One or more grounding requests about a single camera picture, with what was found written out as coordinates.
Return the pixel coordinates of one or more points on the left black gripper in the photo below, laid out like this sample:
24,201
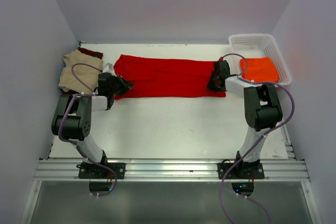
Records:
126,85

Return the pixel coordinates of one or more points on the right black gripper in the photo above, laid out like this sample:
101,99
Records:
209,85

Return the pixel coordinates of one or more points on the red t shirt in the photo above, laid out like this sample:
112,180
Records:
156,78

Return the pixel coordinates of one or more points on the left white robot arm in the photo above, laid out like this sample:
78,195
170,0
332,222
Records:
72,118

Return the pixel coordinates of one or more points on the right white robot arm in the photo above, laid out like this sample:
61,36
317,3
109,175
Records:
262,108

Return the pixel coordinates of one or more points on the white plastic basket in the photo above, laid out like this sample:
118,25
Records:
260,46

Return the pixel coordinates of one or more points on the folded orange t shirt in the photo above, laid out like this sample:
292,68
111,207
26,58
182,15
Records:
260,70

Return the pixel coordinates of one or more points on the folded beige t shirt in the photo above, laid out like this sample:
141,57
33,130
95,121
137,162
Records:
87,72

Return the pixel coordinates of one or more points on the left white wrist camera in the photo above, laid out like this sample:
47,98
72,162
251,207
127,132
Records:
108,67

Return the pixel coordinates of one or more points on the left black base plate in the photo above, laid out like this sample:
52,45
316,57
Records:
92,171

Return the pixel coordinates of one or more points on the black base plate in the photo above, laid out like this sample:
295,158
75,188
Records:
92,171
243,170

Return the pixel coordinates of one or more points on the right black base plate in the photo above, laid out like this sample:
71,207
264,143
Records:
243,170

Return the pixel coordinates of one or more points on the aluminium mounting rail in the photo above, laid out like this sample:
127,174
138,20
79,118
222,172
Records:
175,170

